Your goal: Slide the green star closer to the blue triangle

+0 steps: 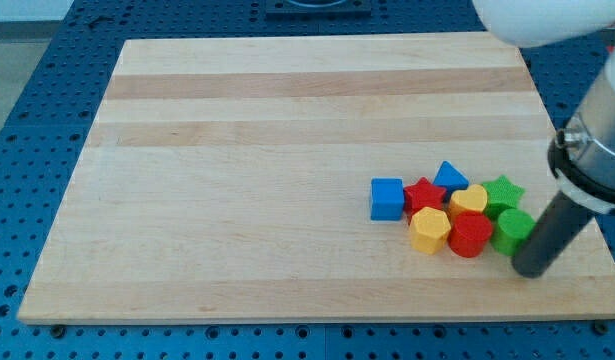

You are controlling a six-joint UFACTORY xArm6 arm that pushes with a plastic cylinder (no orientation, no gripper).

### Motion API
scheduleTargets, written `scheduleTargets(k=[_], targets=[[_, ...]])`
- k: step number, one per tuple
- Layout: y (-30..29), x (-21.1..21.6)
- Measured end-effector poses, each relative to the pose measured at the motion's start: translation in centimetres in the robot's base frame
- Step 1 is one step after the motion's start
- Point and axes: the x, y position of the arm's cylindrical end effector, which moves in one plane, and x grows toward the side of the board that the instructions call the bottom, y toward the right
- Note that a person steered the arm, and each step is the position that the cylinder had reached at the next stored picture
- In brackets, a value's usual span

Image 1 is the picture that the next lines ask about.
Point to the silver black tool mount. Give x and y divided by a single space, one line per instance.
582 153

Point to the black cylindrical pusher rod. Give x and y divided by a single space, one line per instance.
559 224

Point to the green star block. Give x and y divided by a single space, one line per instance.
503 194

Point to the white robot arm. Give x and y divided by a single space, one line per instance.
535 23

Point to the blue triangle block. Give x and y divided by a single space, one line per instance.
451 179

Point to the red star block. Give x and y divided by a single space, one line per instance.
422 194

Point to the green cylinder block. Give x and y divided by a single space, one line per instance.
512 229

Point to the red cylinder block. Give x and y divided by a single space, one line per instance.
470 233

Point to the yellow heart block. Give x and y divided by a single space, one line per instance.
473 199

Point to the yellow hexagon block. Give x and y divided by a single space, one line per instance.
428 231

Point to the blue cube block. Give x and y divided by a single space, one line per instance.
386 199

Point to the wooden board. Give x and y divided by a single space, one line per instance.
227 180

